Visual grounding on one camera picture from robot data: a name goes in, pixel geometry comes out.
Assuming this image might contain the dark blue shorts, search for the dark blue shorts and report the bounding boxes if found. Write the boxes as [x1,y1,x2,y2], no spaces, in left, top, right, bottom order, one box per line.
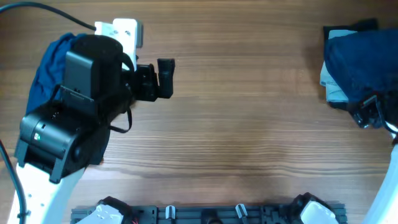
[324,29,397,102]

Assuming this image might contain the black polo shirt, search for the black polo shirt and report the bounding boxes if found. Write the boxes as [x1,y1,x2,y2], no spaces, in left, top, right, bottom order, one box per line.
[86,126,110,166]

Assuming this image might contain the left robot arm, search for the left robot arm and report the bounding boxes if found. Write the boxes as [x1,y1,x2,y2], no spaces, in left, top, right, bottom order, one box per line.
[9,35,175,223]

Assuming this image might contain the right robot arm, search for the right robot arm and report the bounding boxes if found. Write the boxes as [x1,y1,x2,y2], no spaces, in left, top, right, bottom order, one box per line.
[288,95,397,224]

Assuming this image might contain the folded light blue jeans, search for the folded light blue jeans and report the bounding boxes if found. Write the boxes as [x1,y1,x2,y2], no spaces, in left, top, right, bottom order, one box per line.
[320,29,356,103]

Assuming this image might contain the folded black garment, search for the folded black garment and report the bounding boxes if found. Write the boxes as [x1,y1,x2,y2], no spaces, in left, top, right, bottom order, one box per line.
[323,18,379,111]

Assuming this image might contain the blue t-shirt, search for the blue t-shirt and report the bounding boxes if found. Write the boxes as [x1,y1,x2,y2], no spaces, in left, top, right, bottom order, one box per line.
[25,33,85,114]

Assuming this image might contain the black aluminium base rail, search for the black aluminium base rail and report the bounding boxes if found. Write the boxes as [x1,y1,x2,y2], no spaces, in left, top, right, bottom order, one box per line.
[70,203,347,224]

